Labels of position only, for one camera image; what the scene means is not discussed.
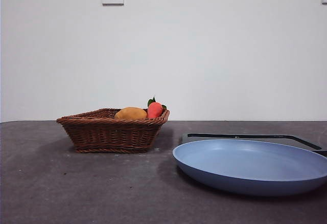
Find black flat tray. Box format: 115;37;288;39
181;133;327;158

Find brown wicker basket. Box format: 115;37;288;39
56;108;171;154

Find orange carrot with green leaves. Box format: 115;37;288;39
147;96;168;119

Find blue round plate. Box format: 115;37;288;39
172;139;327;197

